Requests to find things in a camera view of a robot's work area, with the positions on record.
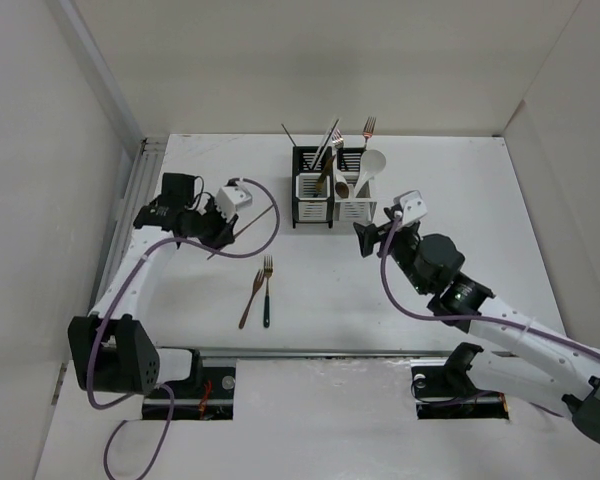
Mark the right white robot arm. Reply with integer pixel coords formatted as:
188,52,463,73
353,205,600,444

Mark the copper rose-gold fork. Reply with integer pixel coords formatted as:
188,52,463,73
362,116,377,149

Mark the brown wooden spoon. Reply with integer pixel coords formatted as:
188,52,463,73
334,181,350,199

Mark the white slotted utensil container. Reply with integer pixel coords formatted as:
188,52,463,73
333,148,377,224

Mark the purple cable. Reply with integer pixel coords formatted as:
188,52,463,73
87,177,280,479
379,209,600,419

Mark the large white ceramic spoon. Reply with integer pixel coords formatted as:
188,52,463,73
354,150,387,197

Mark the brown wooden fork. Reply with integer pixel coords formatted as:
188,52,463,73
238,269,265,330

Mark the gold fork black handle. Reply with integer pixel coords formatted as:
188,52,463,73
263,255,274,329

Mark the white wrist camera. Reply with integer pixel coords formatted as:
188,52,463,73
215,184,253,221
394,190,428,225

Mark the black chopstick short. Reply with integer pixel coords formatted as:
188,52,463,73
281,124,310,172

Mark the gold knife black handle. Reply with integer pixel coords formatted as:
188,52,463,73
314,154,337,197

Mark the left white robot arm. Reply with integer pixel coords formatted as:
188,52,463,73
68,173,252,397

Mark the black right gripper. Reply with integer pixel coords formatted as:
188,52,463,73
352,220,429,296

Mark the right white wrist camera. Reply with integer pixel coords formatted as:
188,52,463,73
394,190,428,225

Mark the black chopstick long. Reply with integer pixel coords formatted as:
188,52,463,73
310,119,341,171

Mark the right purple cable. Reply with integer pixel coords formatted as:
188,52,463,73
379,209,600,419

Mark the copper rose-gold knife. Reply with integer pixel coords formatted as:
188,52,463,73
206,205,274,261

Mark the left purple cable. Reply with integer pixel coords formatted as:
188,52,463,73
87,177,280,479

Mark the silver steel fork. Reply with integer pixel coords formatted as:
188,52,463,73
331,128,344,150

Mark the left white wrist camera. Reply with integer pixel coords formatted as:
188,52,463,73
215,184,253,221

